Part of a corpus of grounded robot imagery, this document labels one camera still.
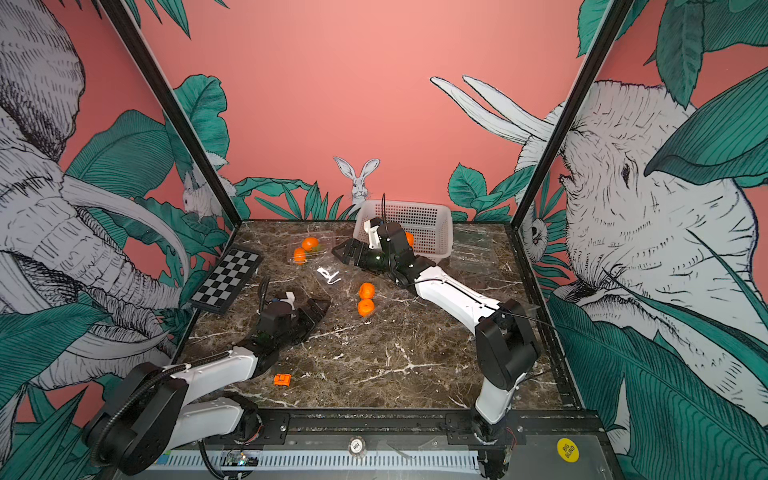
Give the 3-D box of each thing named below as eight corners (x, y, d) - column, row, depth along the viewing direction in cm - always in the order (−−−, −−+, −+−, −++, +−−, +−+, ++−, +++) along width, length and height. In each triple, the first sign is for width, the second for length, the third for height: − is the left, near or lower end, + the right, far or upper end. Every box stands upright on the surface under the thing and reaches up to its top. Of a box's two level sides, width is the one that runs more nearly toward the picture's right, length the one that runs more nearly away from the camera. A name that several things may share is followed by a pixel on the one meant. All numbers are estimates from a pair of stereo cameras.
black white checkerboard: (195, 308, 98) (188, 302, 94) (236, 252, 113) (231, 246, 110) (227, 315, 96) (221, 309, 93) (264, 258, 111) (260, 251, 108)
